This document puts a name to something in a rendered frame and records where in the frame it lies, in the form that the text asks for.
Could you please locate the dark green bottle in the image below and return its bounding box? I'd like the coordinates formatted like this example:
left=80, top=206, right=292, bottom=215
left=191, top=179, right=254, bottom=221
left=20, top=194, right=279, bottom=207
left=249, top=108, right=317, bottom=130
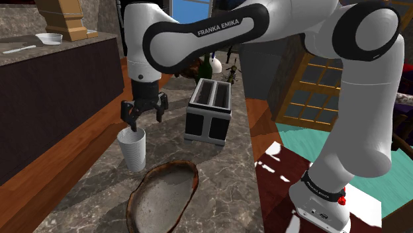
left=197, top=53, right=214, bottom=85

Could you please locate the dark insect figure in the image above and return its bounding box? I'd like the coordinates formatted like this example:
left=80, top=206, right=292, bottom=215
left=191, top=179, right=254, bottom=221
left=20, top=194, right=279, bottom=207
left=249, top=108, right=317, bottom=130
left=222, top=64, right=240, bottom=85

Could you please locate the white knife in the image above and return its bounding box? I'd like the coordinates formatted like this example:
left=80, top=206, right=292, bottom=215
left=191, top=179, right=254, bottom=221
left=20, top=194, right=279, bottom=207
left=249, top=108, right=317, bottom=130
left=2, top=44, right=37, bottom=55

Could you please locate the yellow framed window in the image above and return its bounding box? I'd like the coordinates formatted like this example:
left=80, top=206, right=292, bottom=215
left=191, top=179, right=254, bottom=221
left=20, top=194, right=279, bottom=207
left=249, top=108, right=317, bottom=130
left=275, top=52, right=345, bottom=133

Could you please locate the blue window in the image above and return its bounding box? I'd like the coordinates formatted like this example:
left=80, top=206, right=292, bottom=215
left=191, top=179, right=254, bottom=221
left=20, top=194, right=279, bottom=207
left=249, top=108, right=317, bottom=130
left=171, top=0, right=214, bottom=25

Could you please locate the tan wooden block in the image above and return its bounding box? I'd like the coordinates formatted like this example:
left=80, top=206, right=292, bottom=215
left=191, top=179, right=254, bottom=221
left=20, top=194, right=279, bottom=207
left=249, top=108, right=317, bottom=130
left=34, top=0, right=99, bottom=42

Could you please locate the dark purple armchair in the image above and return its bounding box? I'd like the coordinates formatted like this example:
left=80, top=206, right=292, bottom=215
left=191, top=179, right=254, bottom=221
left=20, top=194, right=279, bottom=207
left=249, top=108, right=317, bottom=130
left=391, top=63, right=413, bottom=152

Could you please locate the white round vase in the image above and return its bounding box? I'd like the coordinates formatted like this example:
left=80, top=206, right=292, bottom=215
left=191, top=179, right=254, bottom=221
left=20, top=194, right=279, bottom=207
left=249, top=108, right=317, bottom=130
left=210, top=52, right=223, bottom=74

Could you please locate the dark red robot stand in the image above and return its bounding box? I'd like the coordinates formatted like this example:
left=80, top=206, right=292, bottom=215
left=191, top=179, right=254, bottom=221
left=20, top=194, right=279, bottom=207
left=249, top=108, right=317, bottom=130
left=254, top=140, right=383, bottom=233

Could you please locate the white ribbed cup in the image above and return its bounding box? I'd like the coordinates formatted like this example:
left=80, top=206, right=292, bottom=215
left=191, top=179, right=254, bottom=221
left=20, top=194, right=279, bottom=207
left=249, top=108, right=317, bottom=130
left=116, top=126, right=147, bottom=173

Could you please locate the small white bowl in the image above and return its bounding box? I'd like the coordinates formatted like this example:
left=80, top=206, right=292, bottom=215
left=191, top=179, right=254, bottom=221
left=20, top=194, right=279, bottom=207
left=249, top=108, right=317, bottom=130
left=34, top=32, right=64, bottom=46

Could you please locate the dark counter cabinet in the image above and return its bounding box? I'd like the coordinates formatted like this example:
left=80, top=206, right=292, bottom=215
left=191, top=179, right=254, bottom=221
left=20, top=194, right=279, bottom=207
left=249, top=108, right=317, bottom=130
left=0, top=31, right=126, bottom=187

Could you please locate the brown rimmed grey bowl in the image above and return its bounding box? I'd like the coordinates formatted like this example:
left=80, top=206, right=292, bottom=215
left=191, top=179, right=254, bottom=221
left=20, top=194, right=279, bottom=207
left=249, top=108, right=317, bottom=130
left=125, top=160, right=200, bottom=233

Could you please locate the black and silver toaster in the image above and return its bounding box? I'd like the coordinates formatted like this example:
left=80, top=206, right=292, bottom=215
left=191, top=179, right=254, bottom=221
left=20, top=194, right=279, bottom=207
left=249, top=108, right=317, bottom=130
left=183, top=77, right=233, bottom=148

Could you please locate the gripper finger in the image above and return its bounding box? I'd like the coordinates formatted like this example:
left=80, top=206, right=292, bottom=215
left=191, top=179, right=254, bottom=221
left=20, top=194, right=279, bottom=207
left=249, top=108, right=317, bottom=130
left=120, top=100, right=138, bottom=133
left=154, top=91, right=169, bottom=124

